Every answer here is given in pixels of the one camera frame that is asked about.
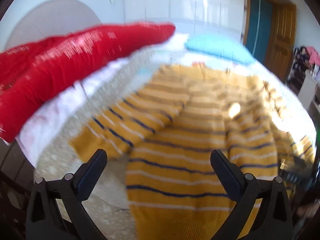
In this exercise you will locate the red quilt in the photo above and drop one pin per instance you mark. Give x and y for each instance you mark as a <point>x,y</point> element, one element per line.
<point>57,62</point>

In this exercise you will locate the light blue pillow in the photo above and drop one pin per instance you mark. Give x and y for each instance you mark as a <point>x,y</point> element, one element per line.
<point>217,47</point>

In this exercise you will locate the white glossy wardrobe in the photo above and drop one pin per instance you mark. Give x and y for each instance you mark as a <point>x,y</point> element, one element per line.
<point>190,2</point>

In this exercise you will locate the beige heart print bedspread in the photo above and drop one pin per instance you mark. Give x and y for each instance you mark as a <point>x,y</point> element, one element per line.
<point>107,200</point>

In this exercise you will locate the white round headboard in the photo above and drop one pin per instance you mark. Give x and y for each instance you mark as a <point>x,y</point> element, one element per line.
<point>50,22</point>

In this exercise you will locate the yellow striped knit sweater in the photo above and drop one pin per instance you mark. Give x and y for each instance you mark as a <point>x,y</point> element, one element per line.
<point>190,140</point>

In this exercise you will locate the white pink fleece blanket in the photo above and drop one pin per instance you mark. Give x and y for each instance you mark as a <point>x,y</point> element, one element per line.
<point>75,97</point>

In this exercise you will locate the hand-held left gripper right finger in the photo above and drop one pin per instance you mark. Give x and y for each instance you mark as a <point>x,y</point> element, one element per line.
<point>231,177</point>

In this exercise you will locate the pink cloth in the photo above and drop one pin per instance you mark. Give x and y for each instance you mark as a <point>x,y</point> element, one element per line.
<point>313,53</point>

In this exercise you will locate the brown wooden door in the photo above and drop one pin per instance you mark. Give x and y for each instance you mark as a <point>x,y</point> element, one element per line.
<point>272,37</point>

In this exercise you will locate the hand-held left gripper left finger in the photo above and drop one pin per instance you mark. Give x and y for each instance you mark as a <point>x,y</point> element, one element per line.
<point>86,177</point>

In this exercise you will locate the cluttered dark shelf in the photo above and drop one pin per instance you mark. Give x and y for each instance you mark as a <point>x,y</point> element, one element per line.
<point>303,65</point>

